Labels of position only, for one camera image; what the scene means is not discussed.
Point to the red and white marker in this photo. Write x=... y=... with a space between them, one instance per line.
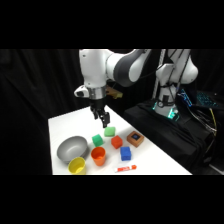
x=125 y=168

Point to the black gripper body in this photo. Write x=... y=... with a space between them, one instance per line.
x=97 y=105

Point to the tan wrist camera mount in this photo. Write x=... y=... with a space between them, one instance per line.
x=115 y=93

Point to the blue cube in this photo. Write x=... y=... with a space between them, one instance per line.
x=125 y=153

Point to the orange plastic cup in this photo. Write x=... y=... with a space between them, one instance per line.
x=98 y=156

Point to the blue-lit keyboard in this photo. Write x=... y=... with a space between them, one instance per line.
x=205 y=99

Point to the small green light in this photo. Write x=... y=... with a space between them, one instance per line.
x=172 y=115

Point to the wooden block with blue top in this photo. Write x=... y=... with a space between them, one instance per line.
x=135 y=139

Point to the black curtain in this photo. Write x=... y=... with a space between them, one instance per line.
x=26 y=100

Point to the yellow plastic cup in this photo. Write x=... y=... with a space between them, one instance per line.
x=77 y=165

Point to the red cube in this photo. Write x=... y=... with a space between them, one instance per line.
x=116 y=142

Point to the light green soft cube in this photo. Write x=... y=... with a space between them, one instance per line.
x=109 y=131

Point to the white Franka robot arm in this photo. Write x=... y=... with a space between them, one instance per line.
x=93 y=66

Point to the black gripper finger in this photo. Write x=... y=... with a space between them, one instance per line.
x=95 y=115
x=106 y=120

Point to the black cloth-covered stand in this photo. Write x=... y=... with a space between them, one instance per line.
x=173 y=140

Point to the small dark green cube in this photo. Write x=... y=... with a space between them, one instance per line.
x=97 y=140

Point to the blue-lit electronics box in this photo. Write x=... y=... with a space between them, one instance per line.
x=184 y=97

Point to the grey bowl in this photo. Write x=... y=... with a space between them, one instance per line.
x=71 y=148

